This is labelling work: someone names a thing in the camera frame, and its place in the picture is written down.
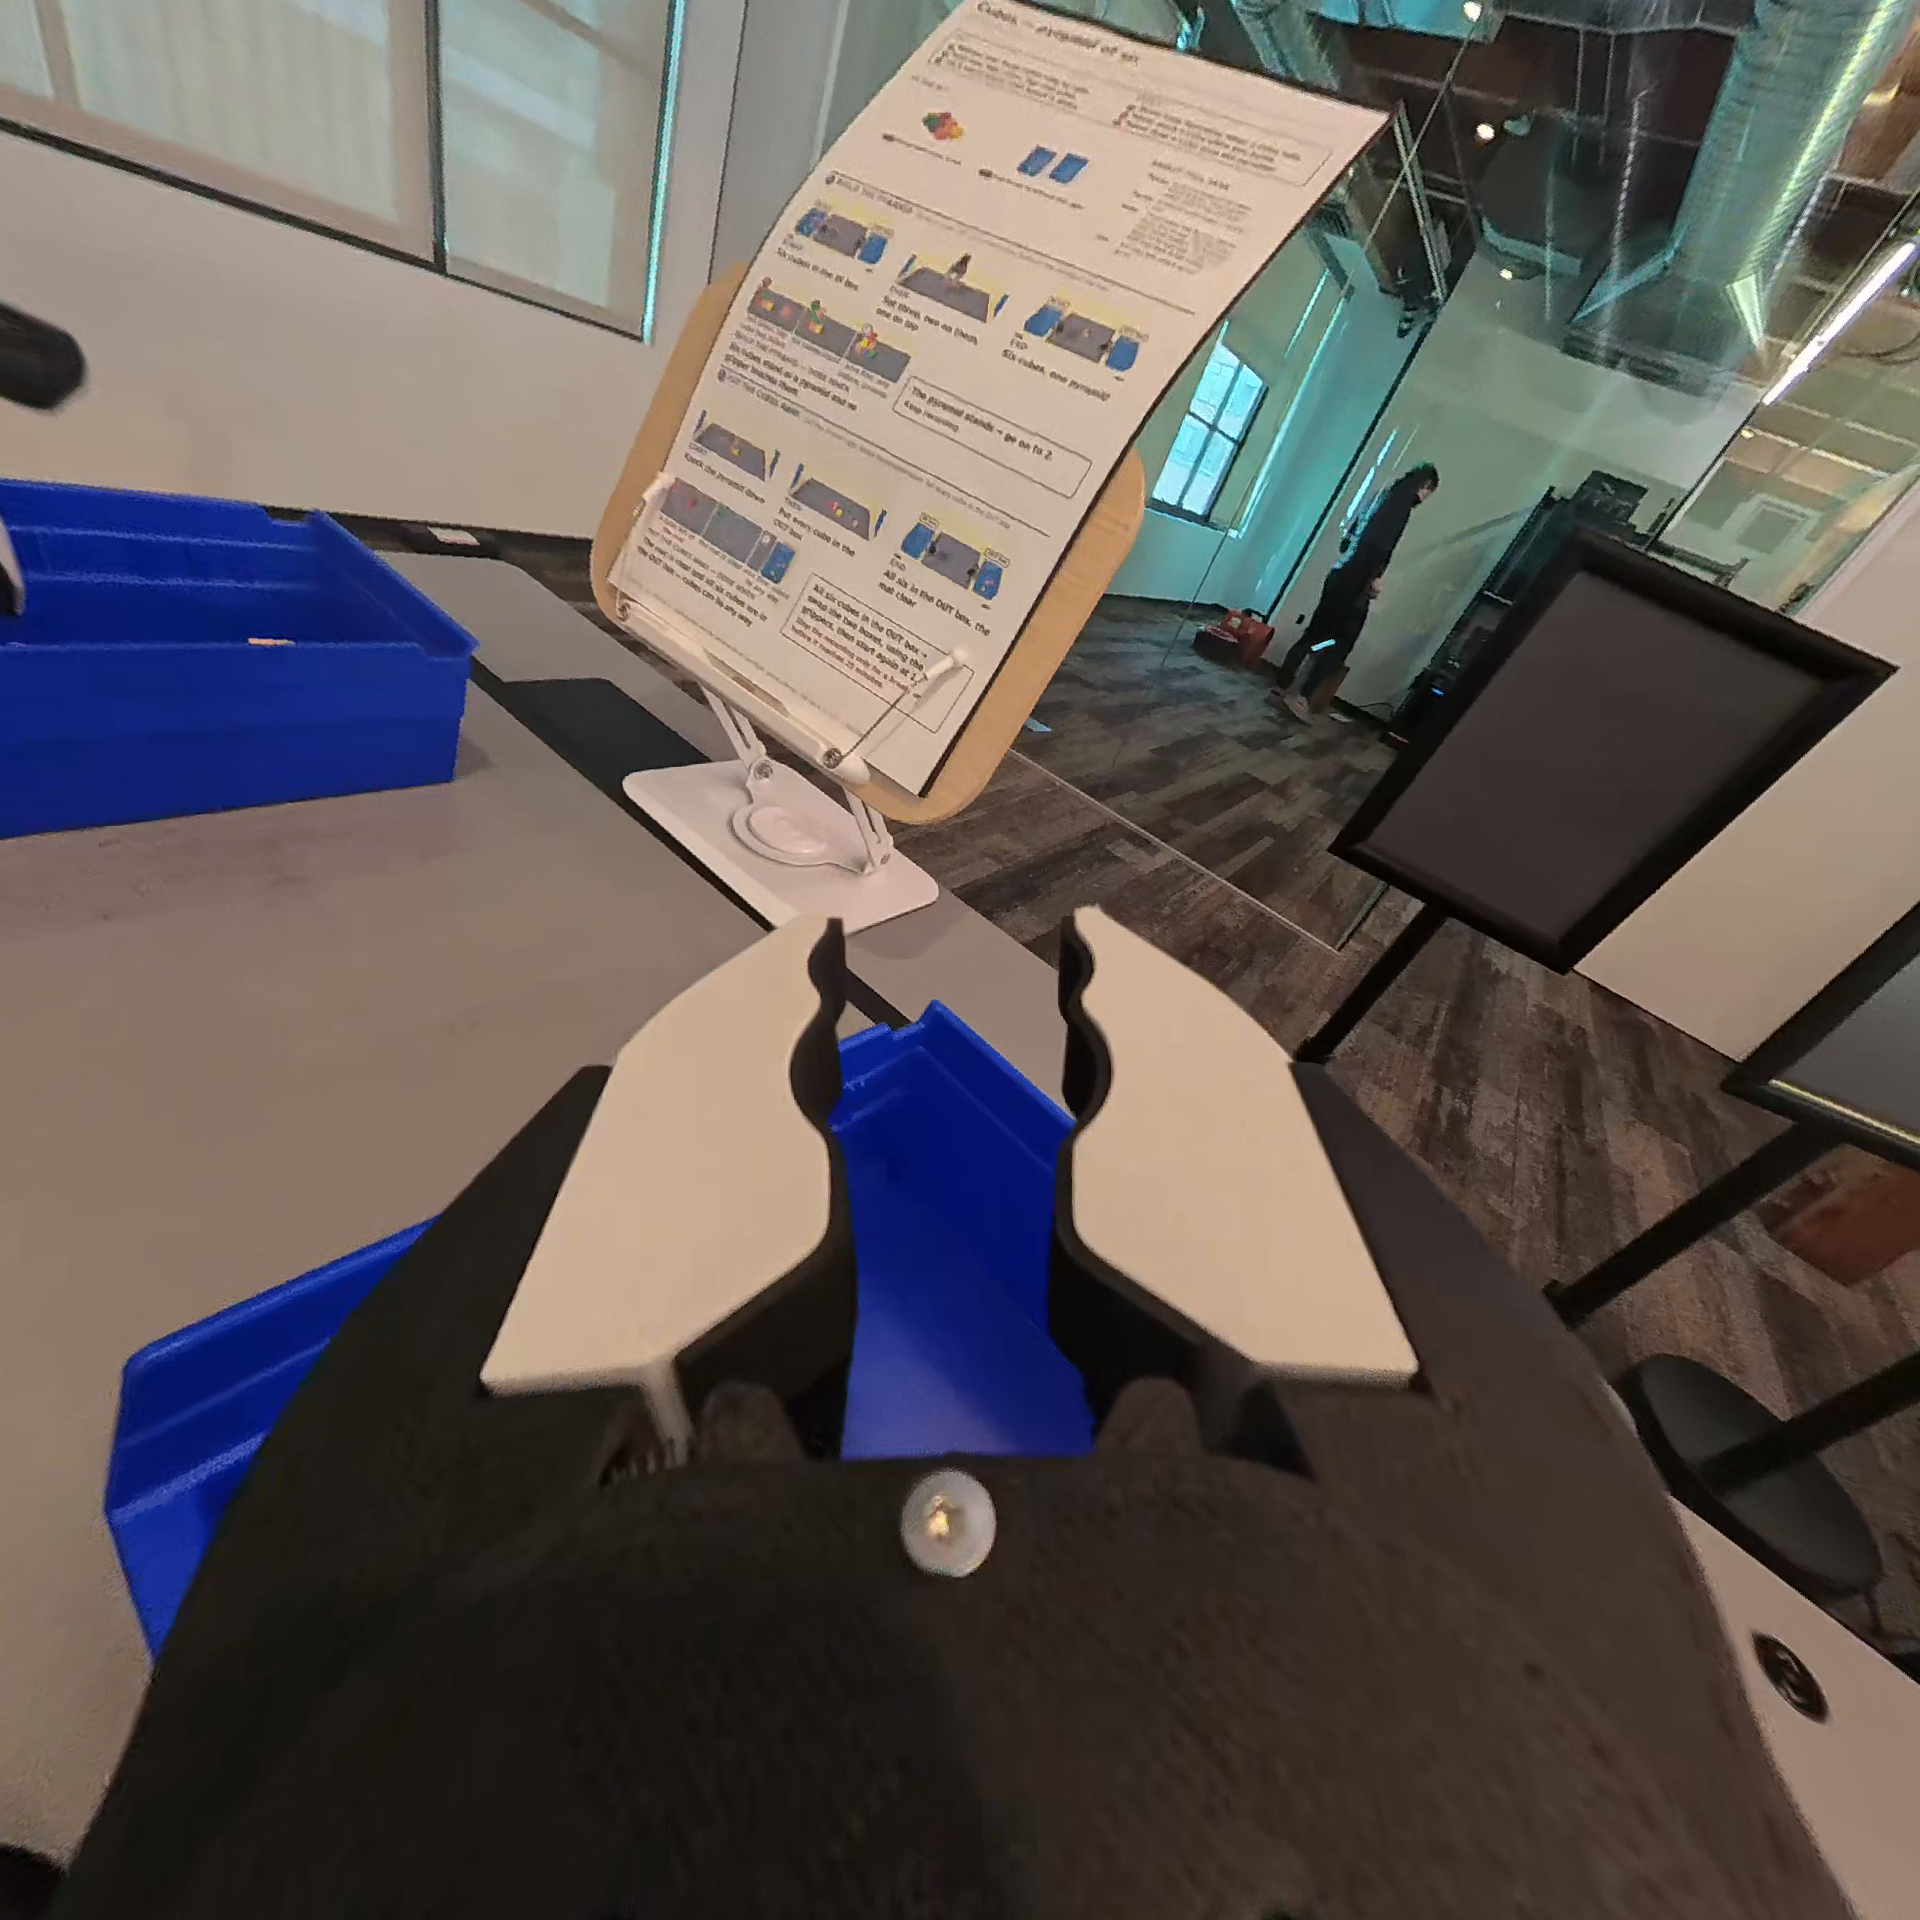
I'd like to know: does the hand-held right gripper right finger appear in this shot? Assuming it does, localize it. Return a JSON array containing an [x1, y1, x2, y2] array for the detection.
[[1050, 903, 1424, 1415]]

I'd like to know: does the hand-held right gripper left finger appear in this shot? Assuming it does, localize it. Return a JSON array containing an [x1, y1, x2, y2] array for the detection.
[[480, 912, 858, 1457]]

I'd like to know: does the blue plastic storage bin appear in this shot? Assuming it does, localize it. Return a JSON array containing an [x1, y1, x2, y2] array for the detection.
[[105, 1001, 1097, 1660], [0, 479, 483, 842]]

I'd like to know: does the black framed floor sign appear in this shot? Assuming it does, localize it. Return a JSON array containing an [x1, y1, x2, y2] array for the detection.
[[1545, 900, 1920, 1607], [1297, 525, 1900, 1068]]

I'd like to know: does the black desk grommet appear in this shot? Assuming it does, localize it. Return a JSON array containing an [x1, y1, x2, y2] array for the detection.
[[1751, 1632, 1833, 1727]]

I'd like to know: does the dark framed glass window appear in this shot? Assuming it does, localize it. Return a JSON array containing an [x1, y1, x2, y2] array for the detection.
[[1162, 346, 1271, 521]]

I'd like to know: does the black metal shelf rack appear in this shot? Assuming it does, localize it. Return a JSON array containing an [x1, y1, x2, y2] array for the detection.
[[1401, 468, 1706, 723]]

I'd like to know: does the printed instruction sheet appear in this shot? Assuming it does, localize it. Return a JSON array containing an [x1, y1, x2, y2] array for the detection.
[[616, 0, 1395, 799]]

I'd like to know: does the glass window white frame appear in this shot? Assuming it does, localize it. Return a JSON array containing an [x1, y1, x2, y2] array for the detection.
[[0, 0, 692, 338]]

